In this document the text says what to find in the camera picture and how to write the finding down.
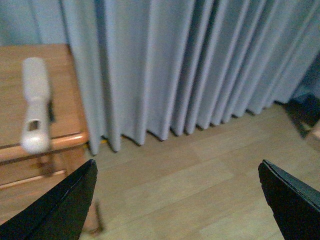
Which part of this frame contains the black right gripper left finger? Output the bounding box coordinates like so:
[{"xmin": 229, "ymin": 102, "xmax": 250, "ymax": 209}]
[{"xmin": 0, "ymin": 159, "xmax": 98, "ymax": 240}]

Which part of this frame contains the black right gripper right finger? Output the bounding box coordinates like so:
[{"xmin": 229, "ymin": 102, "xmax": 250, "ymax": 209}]
[{"xmin": 258, "ymin": 159, "xmax": 320, "ymax": 240}]

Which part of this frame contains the white handled black bristle brush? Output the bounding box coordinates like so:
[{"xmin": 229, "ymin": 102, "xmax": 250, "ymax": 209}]
[{"xmin": 20, "ymin": 57, "xmax": 52, "ymax": 155}]

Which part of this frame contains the wooden nightstand cabinet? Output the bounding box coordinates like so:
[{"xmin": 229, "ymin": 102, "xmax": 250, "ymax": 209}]
[{"xmin": 0, "ymin": 44, "xmax": 89, "ymax": 223}]

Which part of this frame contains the light grey curtain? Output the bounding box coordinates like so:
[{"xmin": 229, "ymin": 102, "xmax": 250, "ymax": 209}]
[{"xmin": 0, "ymin": 0, "xmax": 320, "ymax": 154}]

